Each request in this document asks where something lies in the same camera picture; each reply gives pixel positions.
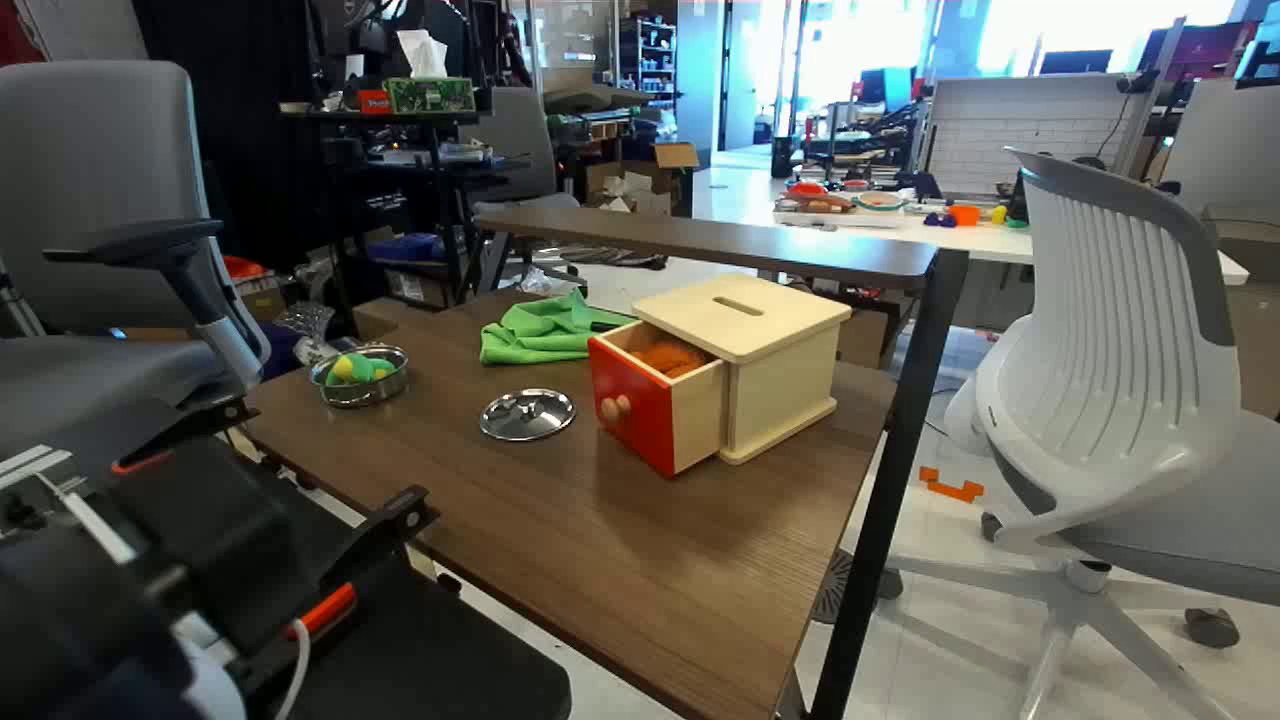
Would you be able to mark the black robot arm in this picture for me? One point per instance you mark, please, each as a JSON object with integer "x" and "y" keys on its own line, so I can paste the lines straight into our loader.
{"x": 151, "y": 573}

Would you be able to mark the long wooden back table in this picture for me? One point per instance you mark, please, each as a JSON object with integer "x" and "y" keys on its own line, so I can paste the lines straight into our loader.
{"x": 788, "y": 248}

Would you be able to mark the green towel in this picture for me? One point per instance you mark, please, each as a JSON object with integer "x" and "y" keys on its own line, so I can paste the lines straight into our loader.
{"x": 549, "y": 330}

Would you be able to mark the orange cloth in drawer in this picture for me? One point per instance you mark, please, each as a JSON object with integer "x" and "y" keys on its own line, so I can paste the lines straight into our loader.
{"x": 674, "y": 359}

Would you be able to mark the white swivel office chair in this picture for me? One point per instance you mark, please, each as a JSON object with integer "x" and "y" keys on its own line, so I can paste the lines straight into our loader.
{"x": 1118, "y": 427}

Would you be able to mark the wooden box with slot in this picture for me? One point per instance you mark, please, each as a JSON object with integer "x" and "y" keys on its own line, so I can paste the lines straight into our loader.
{"x": 776, "y": 347}

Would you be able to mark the black table leg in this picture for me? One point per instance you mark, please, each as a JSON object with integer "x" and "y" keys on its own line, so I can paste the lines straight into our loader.
{"x": 903, "y": 434}

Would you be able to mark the glass bowl with toys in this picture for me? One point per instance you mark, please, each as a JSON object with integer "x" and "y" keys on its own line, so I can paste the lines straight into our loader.
{"x": 363, "y": 376}

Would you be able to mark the silver metal lid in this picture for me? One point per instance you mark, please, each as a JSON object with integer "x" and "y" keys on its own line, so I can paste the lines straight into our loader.
{"x": 525, "y": 415}

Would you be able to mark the grey office chair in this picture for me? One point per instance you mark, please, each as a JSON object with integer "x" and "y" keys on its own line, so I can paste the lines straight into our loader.
{"x": 108, "y": 242}

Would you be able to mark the orange plastic bracket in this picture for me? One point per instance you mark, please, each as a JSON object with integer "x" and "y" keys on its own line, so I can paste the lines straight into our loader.
{"x": 942, "y": 486}

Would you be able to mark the black equipment shelf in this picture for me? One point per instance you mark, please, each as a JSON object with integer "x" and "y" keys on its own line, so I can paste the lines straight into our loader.
{"x": 413, "y": 150}

